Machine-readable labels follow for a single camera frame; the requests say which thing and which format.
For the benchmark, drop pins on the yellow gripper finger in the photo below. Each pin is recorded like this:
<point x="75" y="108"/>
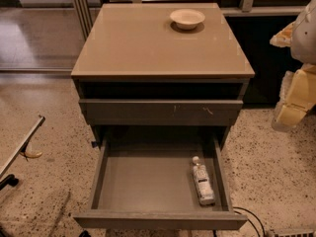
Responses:
<point x="286" y="118"/>

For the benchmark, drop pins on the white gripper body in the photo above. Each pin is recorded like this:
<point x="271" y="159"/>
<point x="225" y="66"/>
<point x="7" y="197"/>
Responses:
<point x="305" y="39"/>

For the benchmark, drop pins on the clear plastic bottle white cap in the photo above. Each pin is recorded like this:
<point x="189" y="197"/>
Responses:
<point x="204" y="189"/>

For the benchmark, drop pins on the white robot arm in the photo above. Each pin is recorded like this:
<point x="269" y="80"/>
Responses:
<point x="300" y="37"/>

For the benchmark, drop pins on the grey drawer cabinet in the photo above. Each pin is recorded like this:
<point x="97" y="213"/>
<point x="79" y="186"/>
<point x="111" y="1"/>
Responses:
<point x="136" y="52"/>

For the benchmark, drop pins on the white ceramic bowl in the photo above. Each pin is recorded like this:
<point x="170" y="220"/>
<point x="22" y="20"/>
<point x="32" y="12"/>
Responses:
<point x="187" y="19"/>

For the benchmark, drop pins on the banana on floor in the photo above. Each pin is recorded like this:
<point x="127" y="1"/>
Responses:
<point x="31" y="154"/>

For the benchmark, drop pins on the metal bar on left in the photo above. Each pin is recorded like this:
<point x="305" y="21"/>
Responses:
<point x="21" y="145"/>

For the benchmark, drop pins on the black chair caster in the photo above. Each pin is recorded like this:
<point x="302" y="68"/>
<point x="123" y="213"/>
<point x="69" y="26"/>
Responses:
<point x="10" y="180"/>

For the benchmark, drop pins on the metal window frame rail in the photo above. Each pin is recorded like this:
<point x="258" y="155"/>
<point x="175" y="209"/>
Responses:
<point x="84" y="16"/>

